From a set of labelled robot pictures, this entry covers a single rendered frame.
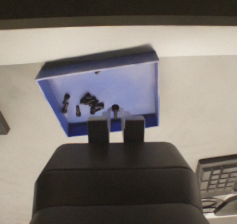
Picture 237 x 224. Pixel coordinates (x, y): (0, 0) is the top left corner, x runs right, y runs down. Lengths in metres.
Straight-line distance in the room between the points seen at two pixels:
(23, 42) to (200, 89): 0.21
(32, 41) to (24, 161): 0.25
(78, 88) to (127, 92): 0.06
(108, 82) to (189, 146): 0.20
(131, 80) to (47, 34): 0.10
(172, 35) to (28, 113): 0.21
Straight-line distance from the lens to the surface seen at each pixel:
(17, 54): 0.22
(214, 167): 0.40
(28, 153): 0.36
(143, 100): 0.23
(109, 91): 0.21
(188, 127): 0.29
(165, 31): 0.19
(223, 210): 0.72
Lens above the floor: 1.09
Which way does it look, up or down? 48 degrees down
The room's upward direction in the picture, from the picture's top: 178 degrees clockwise
